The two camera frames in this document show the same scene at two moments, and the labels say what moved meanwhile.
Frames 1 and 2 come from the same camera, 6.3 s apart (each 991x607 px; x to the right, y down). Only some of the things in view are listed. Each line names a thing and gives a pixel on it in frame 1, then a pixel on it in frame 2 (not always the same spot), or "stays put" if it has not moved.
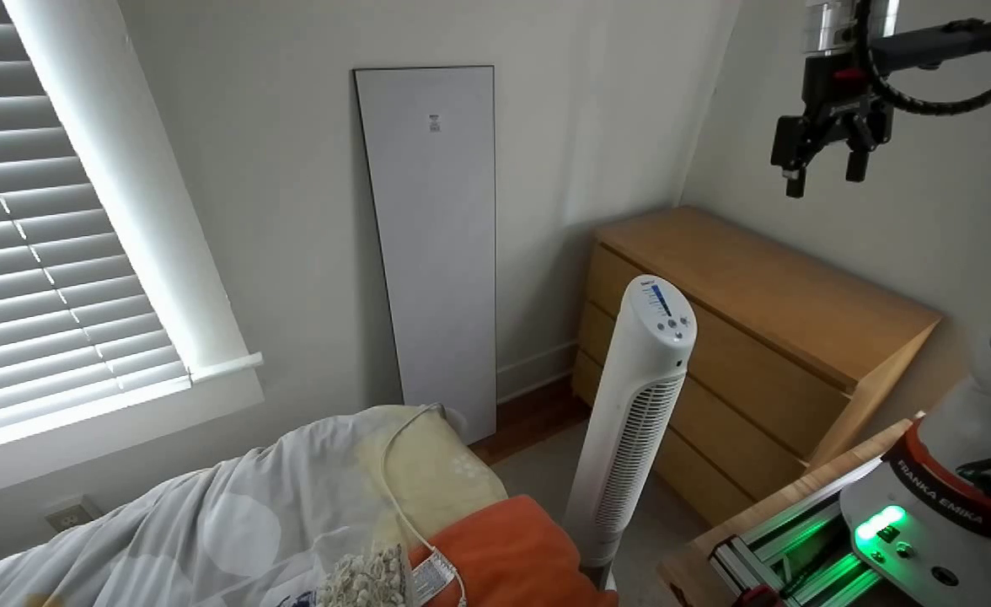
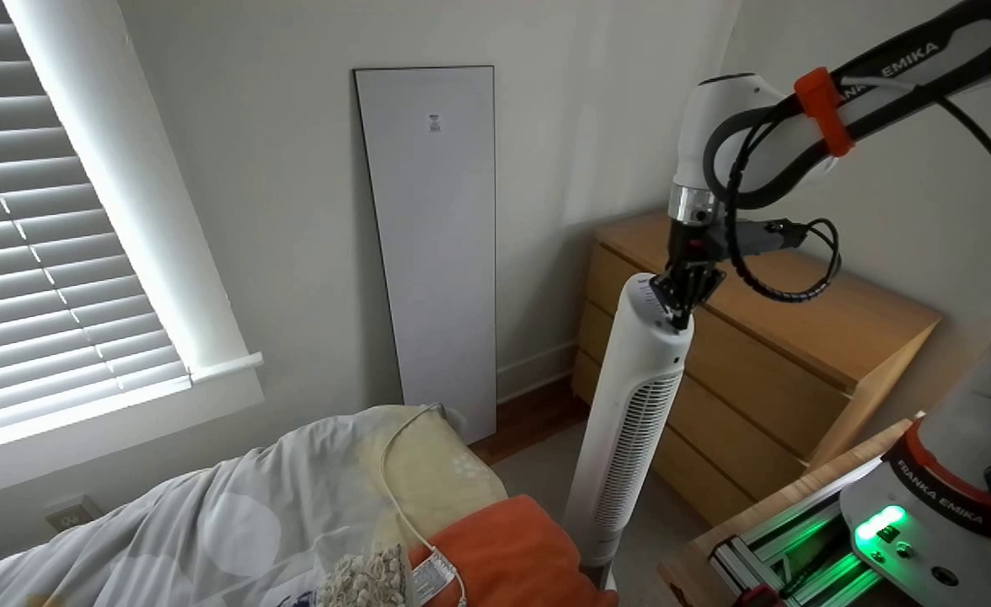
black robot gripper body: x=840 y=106 -> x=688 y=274
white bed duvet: x=248 y=524 stays put
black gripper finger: x=797 y=183 -> x=673 y=323
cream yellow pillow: x=432 y=468 stays put
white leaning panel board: x=428 y=162 stays put
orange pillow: x=510 y=555 stays put
